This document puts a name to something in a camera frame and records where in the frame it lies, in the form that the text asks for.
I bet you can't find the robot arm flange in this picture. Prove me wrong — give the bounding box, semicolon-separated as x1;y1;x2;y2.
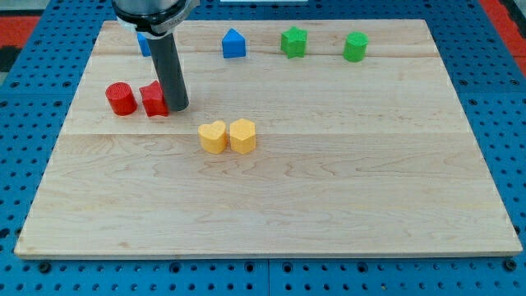
111;0;201;39

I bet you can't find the red star block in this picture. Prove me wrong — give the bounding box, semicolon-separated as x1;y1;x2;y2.
139;81;168;117

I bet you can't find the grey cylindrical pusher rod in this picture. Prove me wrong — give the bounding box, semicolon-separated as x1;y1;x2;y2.
148;33;189;112

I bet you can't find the red cylinder block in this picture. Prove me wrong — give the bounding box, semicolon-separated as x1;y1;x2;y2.
105;82;137;116

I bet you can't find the blue triangle block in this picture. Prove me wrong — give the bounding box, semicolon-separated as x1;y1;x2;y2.
222;28;247;58

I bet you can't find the green star block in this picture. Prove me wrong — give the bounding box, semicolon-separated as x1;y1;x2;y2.
280;26;307;58

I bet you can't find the blue cube block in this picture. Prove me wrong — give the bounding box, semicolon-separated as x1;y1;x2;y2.
136;33;151;57

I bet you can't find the yellow hexagon block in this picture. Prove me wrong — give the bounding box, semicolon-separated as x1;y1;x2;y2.
229;118;256;155

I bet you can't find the wooden board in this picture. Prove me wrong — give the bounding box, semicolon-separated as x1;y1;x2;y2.
15;19;522;260

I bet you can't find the green cylinder block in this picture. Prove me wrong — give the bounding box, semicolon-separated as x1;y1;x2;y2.
343;31;369;62

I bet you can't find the yellow heart block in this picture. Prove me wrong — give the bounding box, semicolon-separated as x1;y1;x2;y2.
198;120;228;154

